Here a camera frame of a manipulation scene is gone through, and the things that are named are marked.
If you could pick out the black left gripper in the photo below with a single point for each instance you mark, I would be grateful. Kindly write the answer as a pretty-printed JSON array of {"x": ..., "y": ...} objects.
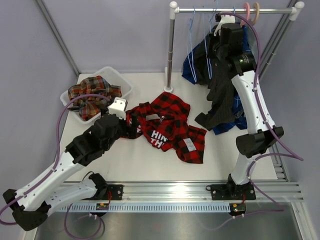
[{"x": 128, "y": 131}]

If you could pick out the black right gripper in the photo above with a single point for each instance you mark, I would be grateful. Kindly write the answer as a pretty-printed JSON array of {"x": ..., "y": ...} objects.
[{"x": 212, "y": 39}]

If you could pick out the brown multicolour plaid shirt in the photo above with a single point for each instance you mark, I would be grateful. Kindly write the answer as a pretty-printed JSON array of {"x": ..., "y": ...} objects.
[{"x": 95, "y": 93}]

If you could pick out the light blue wire hanger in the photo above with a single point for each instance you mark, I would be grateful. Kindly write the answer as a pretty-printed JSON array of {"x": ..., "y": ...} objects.
[{"x": 190, "y": 47}]

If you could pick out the red black checked shirt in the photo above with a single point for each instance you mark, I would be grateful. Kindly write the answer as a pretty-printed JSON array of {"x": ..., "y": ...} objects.
[{"x": 164, "y": 124}]

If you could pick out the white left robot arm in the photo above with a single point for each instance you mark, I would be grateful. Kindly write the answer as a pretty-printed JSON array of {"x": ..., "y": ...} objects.
[{"x": 35, "y": 202}]

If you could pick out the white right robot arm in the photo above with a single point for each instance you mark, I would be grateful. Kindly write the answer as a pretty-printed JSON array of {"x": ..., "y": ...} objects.
[{"x": 262, "y": 133}]

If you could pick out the dark grey striped shirt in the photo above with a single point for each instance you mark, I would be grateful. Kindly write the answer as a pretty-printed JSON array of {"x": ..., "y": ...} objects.
[{"x": 221, "y": 89}]

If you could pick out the pink plastic hanger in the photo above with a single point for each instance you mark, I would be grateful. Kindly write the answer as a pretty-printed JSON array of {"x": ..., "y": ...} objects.
[{"x": 247, "y": 8}]

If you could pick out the beige wooden hanger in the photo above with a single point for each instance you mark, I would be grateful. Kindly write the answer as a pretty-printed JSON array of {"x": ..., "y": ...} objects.
[{"x": 256, "y": 7}]

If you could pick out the blue plaid shirt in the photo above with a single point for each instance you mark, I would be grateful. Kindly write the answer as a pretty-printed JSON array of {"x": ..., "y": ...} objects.
[{"x": 237, "y": 108}]

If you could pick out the metal clothes rack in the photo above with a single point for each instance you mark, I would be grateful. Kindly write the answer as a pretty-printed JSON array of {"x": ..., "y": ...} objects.
[{"x": 289, "y": 15}]

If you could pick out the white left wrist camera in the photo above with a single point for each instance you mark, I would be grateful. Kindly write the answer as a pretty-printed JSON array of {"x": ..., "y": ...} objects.
[{"x": 118, "y": 108}]

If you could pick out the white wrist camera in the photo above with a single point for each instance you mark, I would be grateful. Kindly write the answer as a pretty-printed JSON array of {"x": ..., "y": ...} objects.
[
  {"x": 225, "y": 19},
  {"x": 118, "y": 108}
]

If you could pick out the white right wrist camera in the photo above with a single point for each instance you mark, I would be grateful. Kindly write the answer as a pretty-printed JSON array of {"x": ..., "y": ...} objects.
[{"x": 225, "y": 19}]

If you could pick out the aluminium mounting rail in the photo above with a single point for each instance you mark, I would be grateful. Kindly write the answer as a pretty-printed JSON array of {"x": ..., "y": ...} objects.
[{"x": 187, "y": 191}]

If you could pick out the white slotted cable duct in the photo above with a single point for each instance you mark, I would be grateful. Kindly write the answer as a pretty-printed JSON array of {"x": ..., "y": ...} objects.
[{"x": 144, "y": 207}]

